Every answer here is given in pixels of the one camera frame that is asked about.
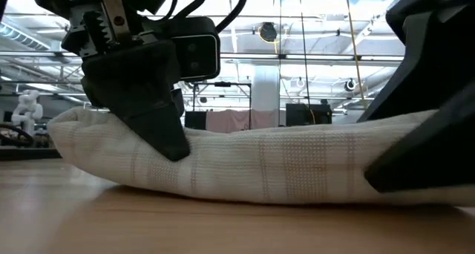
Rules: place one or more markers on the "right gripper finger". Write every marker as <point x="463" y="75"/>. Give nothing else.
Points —
<point x="438" y="61"/>
<point x="438" y="153"/>

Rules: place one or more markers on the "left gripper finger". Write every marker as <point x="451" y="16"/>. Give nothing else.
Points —
<point x="179" y="103"/>
<point x="141" y="98"/>

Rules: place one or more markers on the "white plaid towel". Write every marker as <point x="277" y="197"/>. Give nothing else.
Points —
<point x="278" y="165"/>

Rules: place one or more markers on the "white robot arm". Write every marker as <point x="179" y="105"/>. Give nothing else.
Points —
<point x="26" y="109"/>

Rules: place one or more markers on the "black clothes rack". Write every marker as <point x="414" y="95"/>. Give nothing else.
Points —
<point x="222" y="84"/>

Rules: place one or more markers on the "pink cloth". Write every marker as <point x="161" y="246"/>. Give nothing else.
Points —
<point x="237" y="120"/>

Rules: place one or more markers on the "black monitor on stand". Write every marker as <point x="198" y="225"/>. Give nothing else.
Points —
<point x="300" y="114"/>

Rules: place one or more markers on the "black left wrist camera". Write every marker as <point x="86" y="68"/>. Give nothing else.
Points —
<point x="196" y="49"/>

